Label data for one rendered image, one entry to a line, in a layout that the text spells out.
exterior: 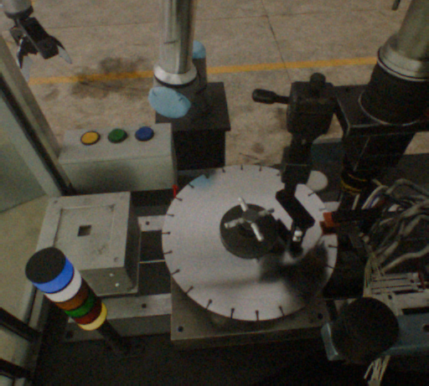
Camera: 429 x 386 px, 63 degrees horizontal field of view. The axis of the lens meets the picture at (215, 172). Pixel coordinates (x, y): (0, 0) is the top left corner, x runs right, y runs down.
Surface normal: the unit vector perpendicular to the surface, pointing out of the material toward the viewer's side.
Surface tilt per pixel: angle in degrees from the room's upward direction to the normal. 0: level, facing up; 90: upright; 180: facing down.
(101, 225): 0
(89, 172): 90
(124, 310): 0
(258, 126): 0
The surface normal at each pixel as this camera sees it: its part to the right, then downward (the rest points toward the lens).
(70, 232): -0.02, -0.63
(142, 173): 0.08, 0.77
